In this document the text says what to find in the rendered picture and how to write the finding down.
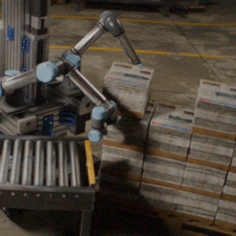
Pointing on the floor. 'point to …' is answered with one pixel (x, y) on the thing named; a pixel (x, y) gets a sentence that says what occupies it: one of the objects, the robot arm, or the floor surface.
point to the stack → (168, 170)
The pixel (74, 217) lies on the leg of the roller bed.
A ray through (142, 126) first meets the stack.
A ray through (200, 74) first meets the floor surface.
